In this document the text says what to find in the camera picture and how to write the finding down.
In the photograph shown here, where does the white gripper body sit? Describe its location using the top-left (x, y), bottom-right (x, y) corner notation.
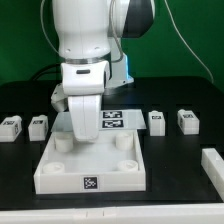
top-left (51, 61), bottom-right (110, 142)

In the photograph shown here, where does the white square tabletop part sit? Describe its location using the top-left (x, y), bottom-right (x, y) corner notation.
top-left (34, 130), bottom-right (146, 194)

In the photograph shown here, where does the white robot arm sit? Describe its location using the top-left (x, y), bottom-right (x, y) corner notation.
top-left (52, 0), bottom-right (155, 141)

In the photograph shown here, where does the marker sheet with tags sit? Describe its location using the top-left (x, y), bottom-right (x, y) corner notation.
top-left (51, 109), bottom-right (146, 132)

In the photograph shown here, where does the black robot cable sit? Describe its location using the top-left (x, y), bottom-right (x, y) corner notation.
top-left (30, 63), bottom-right (65, 82)

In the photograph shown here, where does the thin white cable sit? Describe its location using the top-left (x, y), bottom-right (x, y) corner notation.
top-left (163, 0), bottom-right (215, 84)

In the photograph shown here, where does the white right obstacle bracket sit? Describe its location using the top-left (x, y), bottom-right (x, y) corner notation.
top-left (201, 148), bottom-right (224, 202)

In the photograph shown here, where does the white front rail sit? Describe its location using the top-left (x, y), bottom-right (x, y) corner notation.
top-left (0, 203), bottom-right (224, 224)

